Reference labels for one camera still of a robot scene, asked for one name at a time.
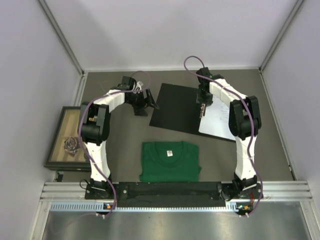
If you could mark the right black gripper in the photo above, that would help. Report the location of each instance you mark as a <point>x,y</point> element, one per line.
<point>207,101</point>

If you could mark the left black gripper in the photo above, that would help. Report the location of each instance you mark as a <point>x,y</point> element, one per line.
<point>139,110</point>

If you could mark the white folder black inside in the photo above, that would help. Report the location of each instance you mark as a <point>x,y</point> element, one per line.
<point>178,110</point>

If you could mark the white printed paper stack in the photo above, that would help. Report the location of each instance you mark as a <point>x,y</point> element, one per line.
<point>215,121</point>

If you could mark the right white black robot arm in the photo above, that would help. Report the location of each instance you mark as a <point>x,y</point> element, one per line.
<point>244,124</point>

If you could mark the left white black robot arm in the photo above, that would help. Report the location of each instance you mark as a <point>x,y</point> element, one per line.
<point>94,125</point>

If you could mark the green folded t-shirt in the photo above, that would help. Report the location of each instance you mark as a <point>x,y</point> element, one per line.
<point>170,162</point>

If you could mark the black glass-lid display box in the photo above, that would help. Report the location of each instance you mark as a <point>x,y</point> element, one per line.
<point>65,152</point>

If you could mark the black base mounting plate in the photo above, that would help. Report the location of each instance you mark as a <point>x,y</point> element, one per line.
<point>172,195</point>

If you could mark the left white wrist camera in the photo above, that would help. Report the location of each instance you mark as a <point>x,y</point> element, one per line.
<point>138,87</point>

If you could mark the left aluminium corner post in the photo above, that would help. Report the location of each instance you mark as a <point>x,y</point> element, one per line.
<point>60,35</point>

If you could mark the aluminium corner post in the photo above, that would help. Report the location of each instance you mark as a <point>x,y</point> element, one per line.
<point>281,34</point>
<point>60,35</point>

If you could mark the right aluminium corner post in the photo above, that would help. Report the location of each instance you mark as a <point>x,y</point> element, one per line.
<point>281,34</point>

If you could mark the grey slotted cable duct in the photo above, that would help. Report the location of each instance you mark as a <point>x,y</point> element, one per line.
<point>106,207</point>

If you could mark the aluminium front rail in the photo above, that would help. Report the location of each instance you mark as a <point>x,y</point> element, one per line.
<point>277,191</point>

